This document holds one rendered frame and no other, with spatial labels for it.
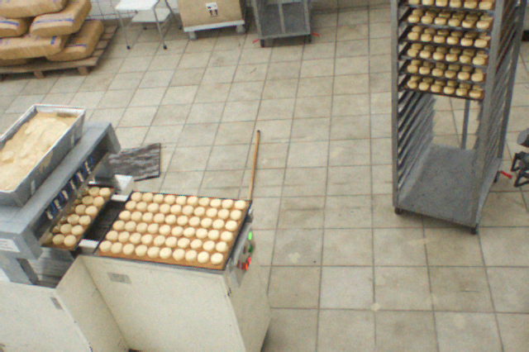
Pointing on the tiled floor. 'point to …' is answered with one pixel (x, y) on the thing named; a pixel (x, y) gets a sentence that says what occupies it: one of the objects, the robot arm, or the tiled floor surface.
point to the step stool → (150, 14)
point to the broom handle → (253, 167)
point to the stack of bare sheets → (137, 162)
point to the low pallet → (62, 61)
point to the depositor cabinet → (61, 303)
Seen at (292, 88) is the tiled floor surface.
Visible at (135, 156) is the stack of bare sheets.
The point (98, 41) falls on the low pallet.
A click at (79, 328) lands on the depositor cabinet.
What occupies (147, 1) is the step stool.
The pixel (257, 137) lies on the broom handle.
